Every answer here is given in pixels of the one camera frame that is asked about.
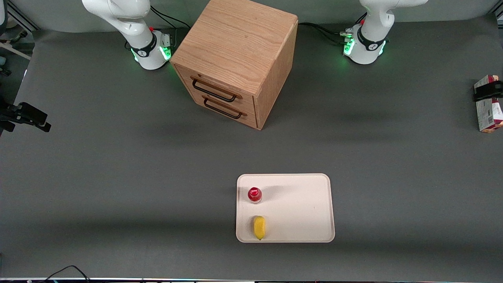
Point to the aluminium frame bar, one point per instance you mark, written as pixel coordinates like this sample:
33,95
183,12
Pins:
23,16

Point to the red capped small bottle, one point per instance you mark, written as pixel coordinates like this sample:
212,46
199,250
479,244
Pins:
254,194

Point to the red cookie box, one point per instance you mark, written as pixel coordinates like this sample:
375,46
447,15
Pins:
488,112

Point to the yellow toy banana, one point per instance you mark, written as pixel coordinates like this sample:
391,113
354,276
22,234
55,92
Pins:
259,227

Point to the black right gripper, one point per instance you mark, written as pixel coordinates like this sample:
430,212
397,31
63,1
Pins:
24,112

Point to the cream plastic tray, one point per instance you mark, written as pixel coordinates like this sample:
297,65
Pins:
298,208

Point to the oak wooden drawer cabinet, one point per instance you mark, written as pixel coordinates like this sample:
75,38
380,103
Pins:
235,43

